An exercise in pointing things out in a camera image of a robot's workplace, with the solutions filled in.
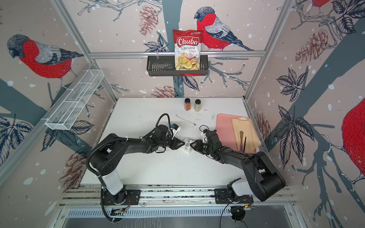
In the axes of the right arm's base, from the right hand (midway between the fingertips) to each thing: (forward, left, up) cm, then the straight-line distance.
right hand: (191, 145), depth 88 cm
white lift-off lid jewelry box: (-1, +3, 0) cm, 3 cm away
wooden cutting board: (+20, -40, -5) cm, 45 cm away
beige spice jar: (+32, -4, +2) cm, 32 cm away
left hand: (+2, +4, +1) cm, 5 cm away
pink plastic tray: (+17, -24, -6) cm, 31 cm away
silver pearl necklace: (+22, +1, -6) cm, 23 cm away
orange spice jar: (+33, +4, +3) cm, 33 cm away
